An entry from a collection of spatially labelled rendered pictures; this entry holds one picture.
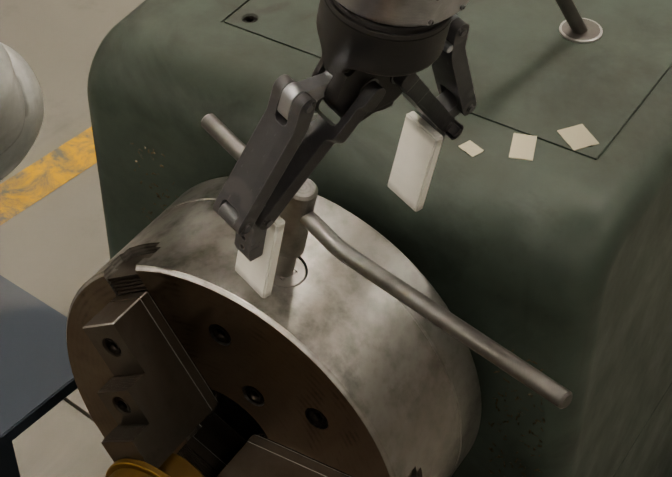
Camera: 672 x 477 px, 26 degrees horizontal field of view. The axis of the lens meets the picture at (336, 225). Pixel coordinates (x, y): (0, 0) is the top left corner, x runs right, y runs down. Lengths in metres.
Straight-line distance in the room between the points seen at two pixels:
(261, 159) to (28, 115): 0.82
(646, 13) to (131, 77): 0.44
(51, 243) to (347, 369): 1.96
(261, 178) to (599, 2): 0.52
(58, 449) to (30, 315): 0.87
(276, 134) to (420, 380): 0.29
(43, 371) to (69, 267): 1.24
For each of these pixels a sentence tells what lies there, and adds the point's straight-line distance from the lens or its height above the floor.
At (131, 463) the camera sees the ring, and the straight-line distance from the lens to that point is 1.06.
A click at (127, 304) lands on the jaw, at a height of 1.20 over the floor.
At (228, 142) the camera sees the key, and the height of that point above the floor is 1.32.
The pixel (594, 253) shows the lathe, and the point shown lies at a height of 1.23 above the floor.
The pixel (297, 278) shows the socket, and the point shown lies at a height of 1.23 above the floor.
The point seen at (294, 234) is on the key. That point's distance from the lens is 0.99.
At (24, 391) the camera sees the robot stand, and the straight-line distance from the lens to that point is 1.64.
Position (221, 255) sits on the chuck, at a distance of 1.04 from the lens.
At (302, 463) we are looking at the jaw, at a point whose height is 1.10.
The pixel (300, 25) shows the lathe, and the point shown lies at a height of 1.25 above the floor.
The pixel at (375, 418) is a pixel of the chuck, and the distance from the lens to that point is 1.02.
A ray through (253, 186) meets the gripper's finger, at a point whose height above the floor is 1.40.
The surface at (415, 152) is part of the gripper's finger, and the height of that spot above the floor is 1.34.
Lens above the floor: 1.94
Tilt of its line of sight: 42 degrees down
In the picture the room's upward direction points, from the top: straight up
